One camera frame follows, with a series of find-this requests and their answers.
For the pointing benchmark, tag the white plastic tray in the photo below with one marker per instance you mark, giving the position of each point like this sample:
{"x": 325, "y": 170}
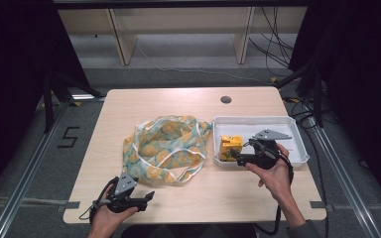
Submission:
{"x": 287, "y": 125}

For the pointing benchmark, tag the green orange-print cloth bag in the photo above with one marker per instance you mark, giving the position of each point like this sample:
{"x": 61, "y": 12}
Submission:
{"x": 167, "y": 148}

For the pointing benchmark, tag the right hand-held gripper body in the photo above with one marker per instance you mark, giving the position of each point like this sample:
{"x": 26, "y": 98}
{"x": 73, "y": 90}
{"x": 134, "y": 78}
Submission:
{"x": 264, "y": 152}

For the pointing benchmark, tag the black metal stand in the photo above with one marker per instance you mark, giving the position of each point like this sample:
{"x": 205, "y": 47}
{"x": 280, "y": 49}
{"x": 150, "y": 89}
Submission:
{"x": 316, "y": 95}
{"x": 51, "y": 99}

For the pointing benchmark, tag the beige wooden shelf unit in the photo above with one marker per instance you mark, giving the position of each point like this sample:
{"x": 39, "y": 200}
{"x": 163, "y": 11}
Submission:
{"x": 178, "y": 29}

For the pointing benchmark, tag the person's dark lap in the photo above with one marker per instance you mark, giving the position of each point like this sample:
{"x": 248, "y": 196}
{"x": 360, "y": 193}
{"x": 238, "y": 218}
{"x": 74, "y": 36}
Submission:
{"x": 188, "y": 231}

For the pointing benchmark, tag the grey floor tape strip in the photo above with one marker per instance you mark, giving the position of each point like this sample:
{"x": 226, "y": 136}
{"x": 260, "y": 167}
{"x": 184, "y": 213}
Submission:
{"x": 321, "y": 205}
{"x": 67, "y": 205}

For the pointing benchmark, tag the person's right hand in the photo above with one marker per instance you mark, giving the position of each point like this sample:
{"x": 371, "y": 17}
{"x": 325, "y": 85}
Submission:
{"x": 274, "y": 178}

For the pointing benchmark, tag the black curtain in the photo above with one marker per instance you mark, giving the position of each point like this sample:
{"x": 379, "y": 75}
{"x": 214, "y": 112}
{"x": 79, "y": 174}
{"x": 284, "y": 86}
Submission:
{"x": 360, "y": 92}
{"x": 16, "y": 86}

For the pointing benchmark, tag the person's left hand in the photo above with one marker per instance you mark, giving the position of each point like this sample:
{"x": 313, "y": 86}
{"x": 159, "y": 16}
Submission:
{"x": 107, "y": 221}

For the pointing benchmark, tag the yellow box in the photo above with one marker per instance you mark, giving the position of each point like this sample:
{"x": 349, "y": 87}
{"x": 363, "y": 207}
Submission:
{"x": 230, "y": 147}

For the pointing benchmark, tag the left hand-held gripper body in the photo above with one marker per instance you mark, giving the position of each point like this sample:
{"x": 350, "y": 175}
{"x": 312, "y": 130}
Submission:
{"x": 124, "y": 195}

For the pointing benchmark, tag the aluminium floor rail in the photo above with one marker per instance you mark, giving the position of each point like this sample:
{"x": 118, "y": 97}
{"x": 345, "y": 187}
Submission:
{"x": 344, "y": 178}
{"x": 26, "y": 175}

